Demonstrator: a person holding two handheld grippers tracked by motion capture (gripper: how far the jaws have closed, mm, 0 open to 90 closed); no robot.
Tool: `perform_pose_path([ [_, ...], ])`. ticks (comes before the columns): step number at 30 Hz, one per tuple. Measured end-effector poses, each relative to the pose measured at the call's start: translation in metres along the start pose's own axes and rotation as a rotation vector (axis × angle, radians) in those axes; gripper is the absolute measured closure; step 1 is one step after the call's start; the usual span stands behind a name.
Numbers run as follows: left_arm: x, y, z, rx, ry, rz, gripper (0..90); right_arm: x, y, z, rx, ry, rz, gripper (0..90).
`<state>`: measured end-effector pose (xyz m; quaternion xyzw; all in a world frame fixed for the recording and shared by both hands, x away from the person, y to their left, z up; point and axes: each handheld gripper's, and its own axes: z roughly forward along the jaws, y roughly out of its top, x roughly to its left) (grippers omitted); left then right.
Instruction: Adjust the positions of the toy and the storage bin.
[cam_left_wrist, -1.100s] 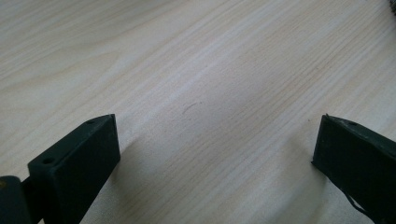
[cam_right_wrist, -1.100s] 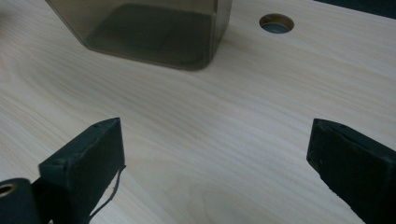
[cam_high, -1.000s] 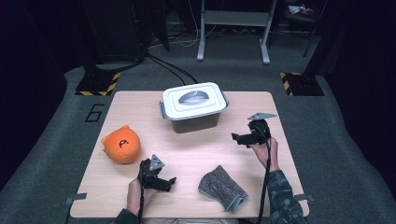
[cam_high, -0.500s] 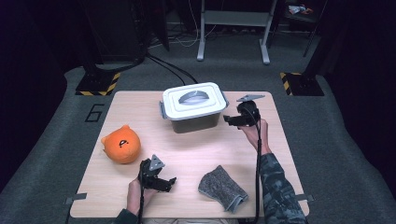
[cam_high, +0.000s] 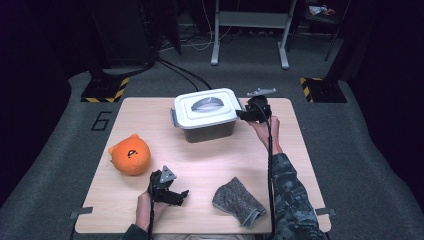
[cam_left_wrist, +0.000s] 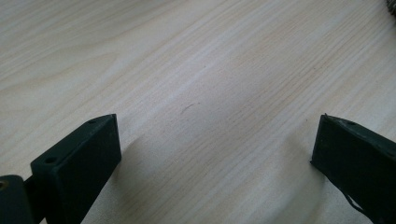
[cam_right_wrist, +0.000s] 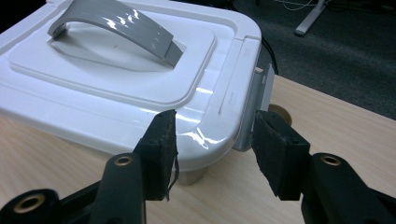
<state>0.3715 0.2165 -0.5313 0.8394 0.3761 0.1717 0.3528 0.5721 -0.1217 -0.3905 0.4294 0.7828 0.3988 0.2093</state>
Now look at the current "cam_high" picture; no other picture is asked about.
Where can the orange plush toy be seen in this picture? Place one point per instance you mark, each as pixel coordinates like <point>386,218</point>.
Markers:
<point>131,156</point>

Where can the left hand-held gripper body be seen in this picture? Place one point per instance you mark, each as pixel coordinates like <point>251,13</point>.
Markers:
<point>158,193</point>

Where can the white box lid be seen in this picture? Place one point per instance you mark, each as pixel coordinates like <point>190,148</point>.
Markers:
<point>213,118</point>

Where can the person's right hand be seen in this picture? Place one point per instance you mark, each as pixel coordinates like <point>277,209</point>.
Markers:
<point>266,130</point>

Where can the black chair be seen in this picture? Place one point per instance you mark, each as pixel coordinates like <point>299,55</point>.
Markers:
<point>320,21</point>

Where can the white and orange object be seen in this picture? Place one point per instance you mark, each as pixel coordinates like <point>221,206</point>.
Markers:
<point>316,10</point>

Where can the brown transparent storage box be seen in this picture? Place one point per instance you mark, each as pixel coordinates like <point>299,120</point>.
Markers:
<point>208,133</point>

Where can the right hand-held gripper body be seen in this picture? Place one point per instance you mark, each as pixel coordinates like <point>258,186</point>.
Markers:
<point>258,105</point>

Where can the black base with striped edge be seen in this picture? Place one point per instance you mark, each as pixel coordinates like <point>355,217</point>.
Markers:
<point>325,91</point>
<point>103,90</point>

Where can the black cabinet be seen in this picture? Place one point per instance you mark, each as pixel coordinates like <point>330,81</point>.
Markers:
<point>123,33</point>

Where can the grey tape strip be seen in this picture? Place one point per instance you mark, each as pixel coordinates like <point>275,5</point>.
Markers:
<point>328,211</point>
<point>81,212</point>

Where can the person's left hand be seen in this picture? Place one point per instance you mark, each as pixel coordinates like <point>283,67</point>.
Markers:
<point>145,208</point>

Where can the white metal stand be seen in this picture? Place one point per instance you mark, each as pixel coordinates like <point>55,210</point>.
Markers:
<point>216,33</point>

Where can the grey cloth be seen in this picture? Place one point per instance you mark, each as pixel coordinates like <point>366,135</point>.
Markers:
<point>238,201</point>

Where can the dark curtain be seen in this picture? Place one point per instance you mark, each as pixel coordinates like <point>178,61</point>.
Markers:
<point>30,83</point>
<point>390,83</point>

